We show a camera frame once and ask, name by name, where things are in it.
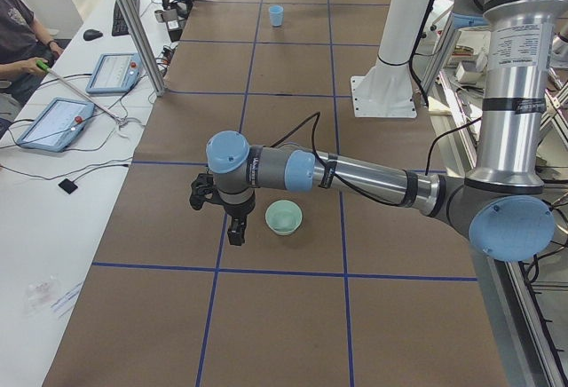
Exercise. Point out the blue plastic cup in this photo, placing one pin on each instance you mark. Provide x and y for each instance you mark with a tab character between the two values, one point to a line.
276	15

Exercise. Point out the clear plastic bag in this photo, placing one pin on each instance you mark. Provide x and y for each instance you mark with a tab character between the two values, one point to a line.
41	294

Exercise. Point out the blue teach pendant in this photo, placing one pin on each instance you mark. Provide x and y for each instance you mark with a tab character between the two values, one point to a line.
57	126
114	73

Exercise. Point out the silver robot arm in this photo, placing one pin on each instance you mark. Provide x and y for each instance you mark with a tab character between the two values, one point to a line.
496	206

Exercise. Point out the metal reacher stick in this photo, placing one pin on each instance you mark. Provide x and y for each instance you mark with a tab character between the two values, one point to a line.
121	121

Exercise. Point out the aluminium frame post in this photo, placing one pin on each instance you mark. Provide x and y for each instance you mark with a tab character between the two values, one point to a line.
139	37

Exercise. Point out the black computer mouse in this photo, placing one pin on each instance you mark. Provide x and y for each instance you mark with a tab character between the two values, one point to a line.
91	34

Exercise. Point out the green ceramic bowl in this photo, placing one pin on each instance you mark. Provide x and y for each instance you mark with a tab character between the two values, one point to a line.
283	217

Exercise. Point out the seated person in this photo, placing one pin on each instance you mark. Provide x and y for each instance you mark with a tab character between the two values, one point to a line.
24	41

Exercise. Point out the small black square pad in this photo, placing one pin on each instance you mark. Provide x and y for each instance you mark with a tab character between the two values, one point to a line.
68	185

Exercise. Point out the far blue teach pendant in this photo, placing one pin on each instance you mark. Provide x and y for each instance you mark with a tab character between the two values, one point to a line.
114	73

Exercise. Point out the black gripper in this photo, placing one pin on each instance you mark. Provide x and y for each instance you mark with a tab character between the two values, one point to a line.
239	211

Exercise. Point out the near blue teach pendant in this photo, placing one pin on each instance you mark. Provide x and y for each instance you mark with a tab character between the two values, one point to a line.
57	126

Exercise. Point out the black keyboard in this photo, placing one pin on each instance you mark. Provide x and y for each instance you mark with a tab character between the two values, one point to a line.
119	25

